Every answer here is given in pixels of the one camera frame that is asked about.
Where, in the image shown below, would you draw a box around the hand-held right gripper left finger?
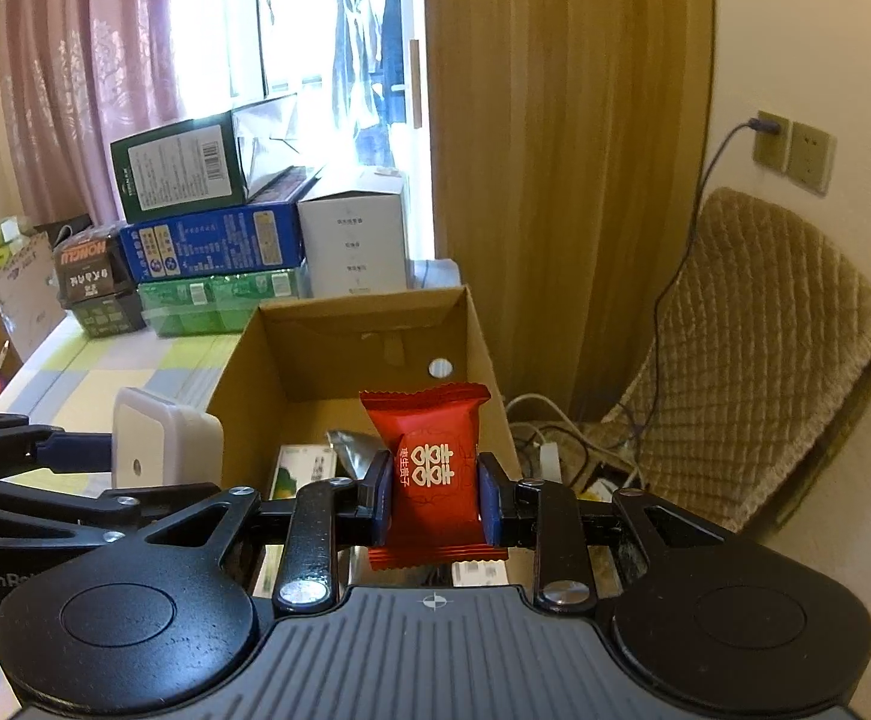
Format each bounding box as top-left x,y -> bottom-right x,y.
139,450 -> 395,612

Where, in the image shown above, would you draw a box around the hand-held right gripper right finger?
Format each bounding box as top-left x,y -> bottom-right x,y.
478,452 -> 737,612

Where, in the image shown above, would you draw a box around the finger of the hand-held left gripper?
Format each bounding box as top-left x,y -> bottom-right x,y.
0,476 -> 212,550
0,409 -> 117,477

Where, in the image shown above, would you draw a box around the silver foil bag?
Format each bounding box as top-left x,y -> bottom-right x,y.
325,427 -> 393,482

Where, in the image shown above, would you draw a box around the white medicine box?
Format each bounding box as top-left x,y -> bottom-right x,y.
450,561 -> 515,587

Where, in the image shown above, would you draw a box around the white plug adapter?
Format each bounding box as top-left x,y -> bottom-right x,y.
111,387 -> 225,492

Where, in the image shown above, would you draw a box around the red candy packet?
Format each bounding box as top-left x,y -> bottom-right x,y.
358,382 -> 510,571

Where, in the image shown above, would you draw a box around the green medicine box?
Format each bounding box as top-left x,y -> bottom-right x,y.
274,444 -> 340,502

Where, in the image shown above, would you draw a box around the checkered cloth desktop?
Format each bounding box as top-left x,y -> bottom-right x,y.
0,330 -> 245,436

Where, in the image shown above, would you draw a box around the white power strip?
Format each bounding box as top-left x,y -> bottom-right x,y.
532,442 -> 564,482

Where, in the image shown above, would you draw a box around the dark Honglu food box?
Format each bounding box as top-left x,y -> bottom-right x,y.
52,223 -> 147,338

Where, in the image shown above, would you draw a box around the green carton box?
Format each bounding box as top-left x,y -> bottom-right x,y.
139,266 -> 309,338

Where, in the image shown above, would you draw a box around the green tissue pack bundle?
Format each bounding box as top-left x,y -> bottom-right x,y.
0,217 -> 31,267

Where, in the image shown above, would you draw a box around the blue carton box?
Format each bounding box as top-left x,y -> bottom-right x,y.
121,165 -> 324,286

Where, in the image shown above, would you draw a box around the white carton box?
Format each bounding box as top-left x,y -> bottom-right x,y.
298,169 -> 414,299

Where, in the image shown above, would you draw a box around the teal carton box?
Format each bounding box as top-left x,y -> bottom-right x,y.
110,94 -> 303,222

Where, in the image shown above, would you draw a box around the pink curtain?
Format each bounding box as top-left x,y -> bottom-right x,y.
0,0 -> 181,233

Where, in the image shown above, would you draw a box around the hanging dark clothes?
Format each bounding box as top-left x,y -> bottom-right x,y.
330,0 -> 406,136

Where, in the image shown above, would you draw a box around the window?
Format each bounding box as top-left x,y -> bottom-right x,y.
255,0 -> 425,166

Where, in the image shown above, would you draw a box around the white floor cables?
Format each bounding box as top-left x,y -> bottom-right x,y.
506,394 -> 640,497

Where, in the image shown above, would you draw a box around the grey charger cable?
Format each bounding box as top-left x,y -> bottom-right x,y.
626,116 -> 782,458

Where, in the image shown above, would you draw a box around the wall socket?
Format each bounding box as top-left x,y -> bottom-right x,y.
786,121 -> 834,194
752,111 -> 791,173

